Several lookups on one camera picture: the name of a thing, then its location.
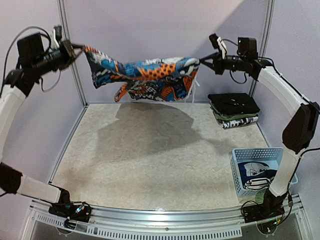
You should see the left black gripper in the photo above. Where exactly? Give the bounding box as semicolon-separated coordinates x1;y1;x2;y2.
32;37;86;76

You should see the blue orange patterned cloth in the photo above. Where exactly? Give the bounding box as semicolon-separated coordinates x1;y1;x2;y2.
84;46;200;102

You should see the black garment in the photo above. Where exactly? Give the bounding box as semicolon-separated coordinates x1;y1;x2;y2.
207;93;260;115

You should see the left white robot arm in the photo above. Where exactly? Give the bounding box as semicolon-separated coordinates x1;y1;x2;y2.
0;25;85;217

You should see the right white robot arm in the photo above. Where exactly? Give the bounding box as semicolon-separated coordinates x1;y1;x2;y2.
200;33;320;218

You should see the folded green shirt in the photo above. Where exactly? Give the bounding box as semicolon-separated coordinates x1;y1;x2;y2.
211;108;258;121

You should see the folded black white shirt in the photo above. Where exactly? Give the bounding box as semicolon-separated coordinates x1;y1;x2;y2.
217;116;259;129

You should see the light blue plastic basket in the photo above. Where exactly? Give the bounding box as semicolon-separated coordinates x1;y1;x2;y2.
230;147;301;200

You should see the white striped cloth in basket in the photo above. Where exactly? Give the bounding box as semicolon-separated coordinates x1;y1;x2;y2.
237;161;277;191

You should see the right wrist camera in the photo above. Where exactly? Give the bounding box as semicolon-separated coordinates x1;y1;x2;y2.
237;37;258;59

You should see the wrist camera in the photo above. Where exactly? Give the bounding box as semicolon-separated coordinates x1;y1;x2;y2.
237;37;258;59
17;32;45;68

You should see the left aluminium frame post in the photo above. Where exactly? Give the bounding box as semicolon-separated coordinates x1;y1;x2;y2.
57;0;88;107

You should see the aluminium frame post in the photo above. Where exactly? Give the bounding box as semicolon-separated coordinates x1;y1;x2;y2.
57;0;88;107
246;0;275;101

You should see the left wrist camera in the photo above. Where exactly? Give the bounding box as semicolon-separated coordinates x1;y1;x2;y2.
17;32;45;68

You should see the right aluminium frame post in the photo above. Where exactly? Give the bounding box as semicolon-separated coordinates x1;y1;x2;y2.
246;0;275;101

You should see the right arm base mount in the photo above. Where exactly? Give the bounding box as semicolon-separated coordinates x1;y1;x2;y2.
240;200;285;223

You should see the aluminium front rail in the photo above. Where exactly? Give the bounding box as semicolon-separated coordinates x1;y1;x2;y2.
21;195;313;240

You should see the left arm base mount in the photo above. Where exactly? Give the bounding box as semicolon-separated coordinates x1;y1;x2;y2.
48;201;92;223

